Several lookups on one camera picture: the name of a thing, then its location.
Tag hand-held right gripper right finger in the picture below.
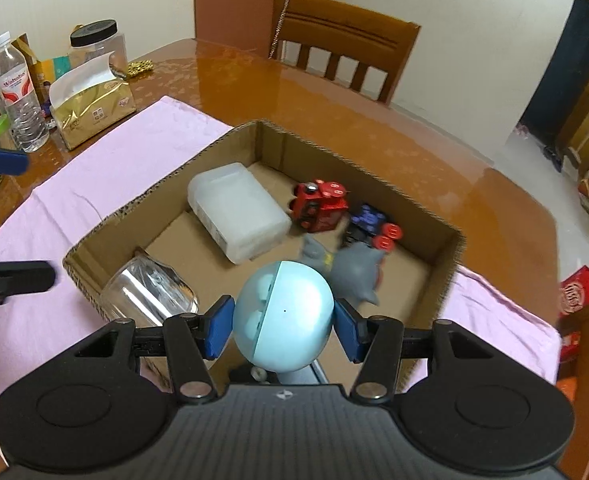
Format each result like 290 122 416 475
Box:
332 298 501 405

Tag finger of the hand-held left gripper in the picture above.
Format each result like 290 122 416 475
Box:
0 260 56 319
0 147 30 177

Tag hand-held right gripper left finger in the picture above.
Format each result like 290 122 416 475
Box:
73 295 236 405

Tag light blue egg toy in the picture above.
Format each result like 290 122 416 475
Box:
228 258 336 387

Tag cardboard box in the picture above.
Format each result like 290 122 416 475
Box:
62 119 468 397

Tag grey shark toy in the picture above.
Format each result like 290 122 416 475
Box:
300 234 389 308

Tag clear water bottle red label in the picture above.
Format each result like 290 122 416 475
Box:
0 31 51 154

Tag teal box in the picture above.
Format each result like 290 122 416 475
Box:
35 56 71 107

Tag gold tissue pack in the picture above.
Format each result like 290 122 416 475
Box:
48 54 138 151

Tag blue toy car red wheels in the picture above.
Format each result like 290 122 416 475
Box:
343 203 405 254

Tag white plastic box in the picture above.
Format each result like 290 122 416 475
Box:
187 162 288 266

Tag pink cloth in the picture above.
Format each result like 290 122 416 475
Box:
0 95 561 463

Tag clear jar black lid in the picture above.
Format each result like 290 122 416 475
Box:
68 19 128 81

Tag gold ribbon ornament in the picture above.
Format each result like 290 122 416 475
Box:
126 59 156 80

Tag stack of red boxes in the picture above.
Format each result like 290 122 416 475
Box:
558 264 589 322

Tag dark shoes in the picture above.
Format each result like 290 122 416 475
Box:
543 144 566 173

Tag brown wooden door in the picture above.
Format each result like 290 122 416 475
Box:
193 0 293 62

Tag wooden chair slatted back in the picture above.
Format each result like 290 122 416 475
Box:
268 0 422 106

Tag dark doorway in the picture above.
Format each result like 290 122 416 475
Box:
518 0 589 157

